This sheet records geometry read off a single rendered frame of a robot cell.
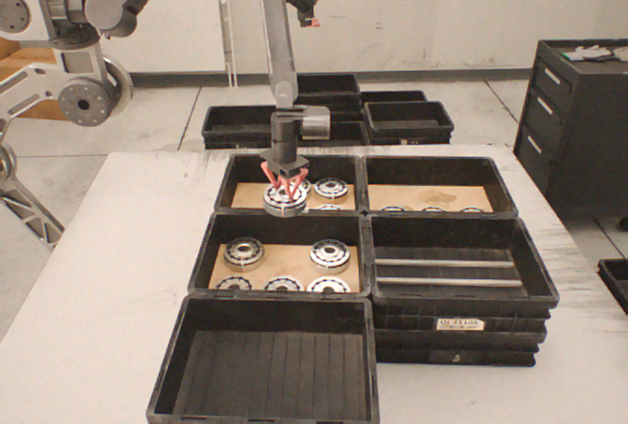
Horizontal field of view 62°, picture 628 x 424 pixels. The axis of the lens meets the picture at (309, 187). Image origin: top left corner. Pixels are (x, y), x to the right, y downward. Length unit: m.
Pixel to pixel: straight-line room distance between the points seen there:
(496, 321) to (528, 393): 0.19
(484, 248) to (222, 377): 0.75
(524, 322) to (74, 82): 1.27
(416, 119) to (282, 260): 1.64
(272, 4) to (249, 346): 0.73
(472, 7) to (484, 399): 3.64
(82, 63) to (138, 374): 0.83
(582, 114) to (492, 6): 2.14
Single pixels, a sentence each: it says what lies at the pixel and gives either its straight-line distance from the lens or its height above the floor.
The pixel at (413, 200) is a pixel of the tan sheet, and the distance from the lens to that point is 1.62.
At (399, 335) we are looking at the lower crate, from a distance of 1.24.
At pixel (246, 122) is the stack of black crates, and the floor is 0.50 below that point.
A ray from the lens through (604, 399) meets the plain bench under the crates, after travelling 1.42.
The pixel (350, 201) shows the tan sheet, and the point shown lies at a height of 0.83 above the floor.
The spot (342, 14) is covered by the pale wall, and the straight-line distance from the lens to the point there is 4.38.
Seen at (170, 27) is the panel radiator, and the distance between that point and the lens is 4.37.
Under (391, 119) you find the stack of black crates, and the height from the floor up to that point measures 0.50.
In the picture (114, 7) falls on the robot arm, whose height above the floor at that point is 1.46.
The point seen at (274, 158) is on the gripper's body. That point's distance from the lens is 1.18.
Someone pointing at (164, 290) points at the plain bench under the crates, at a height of 0.70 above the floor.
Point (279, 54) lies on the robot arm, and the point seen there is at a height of 1.36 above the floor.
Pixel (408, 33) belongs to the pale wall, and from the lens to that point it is 4.51.
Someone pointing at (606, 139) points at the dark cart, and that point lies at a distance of 2.77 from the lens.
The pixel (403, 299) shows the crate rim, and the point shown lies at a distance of 1.16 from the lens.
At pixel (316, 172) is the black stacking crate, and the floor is 0.87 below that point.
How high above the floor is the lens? 1.75
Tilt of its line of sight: 34 degrees down
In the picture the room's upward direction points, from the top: 1 degrees counter-clockwise
